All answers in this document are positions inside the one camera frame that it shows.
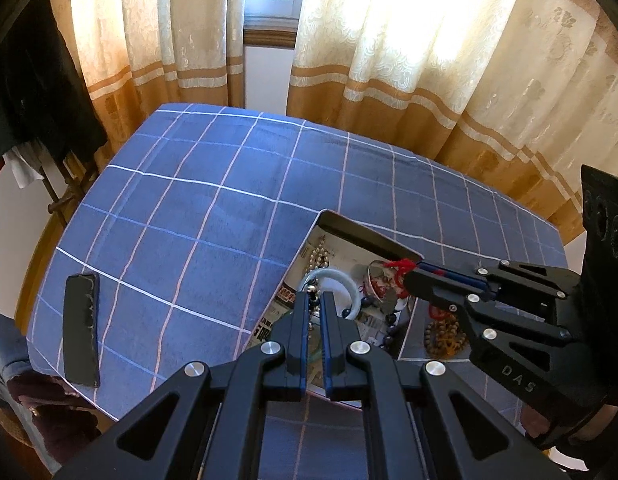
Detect white pearl necklace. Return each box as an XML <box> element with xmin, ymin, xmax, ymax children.
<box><xmin>308</xmin><ymin>234</ymin><xmax>333</xmax><ymax>273</ymax></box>

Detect jade pendant red cord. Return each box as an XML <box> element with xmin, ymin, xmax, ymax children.
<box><xmin>376</xmin><ymin>258</ymin><xmax>418</xmax><ymax>313</ymax></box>

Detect blue checked tablecloth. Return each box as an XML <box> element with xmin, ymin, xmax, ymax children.
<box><xmin>26</xmin><ymin>103</ymin><xmax>570</xmax><ymax>480</ymax></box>

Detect printed paper sheet in tray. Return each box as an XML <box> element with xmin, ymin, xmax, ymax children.
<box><xmin>248</xmin><ymin>226</ymin><xmax>418</xmax><ymax>396</ymax></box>

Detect beige orange curtain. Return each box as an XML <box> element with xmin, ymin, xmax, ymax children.
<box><xmin>51</xmin><ymin>0</ymin><xmax>245</xmax><ymax>162</ymax></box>
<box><xmin>287</xmin><ymin>0</ymin><xmax>618</xmax><ymax>242</ymax></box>

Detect dark hanging clothes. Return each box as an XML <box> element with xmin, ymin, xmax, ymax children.
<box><xmin>0</xmin><ymin>0</ymin><xmax>107</xmax><ymax>165</ymax></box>

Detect grey trouser leg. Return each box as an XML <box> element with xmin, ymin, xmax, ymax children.
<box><xmin>0</xmin><ymin>301</ymin><xmax>36</xmax><ymax>411</ymax></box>

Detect brown wooden bead mala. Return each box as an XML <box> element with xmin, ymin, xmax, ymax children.
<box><xmin>424</xmin><ymin>316</ymin><xmax>468</xmax><ymax>360</ymax></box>

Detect right beige orange curtain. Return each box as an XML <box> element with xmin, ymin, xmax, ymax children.
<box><xmin>287</xmin><ymin>0</ymin><xmax>618</xmax><ymax>242</ymax></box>

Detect rectangular metal tin tray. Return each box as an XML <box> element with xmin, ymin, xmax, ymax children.
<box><xmin>242</xmin><ymin>209</ymin><xmax>425</xmax><ymax>411</ymax></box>

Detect window frame sill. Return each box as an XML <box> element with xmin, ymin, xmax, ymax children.
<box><xmin>244</xmin><ymin>0</ymin><xmax>302</xmax><ymax>49</ymax></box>

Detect left beige orange curtain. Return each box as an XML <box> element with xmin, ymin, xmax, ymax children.
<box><xmin>51</xmin><ymin>0</ymin><xmax>245</xmax><ymax>162</ymax></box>

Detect white jade bangle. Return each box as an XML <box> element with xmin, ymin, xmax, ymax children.
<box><xmin>299</xmin><ymin>268</ymin><xmax>362</xmax><ymax>321</ymax></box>

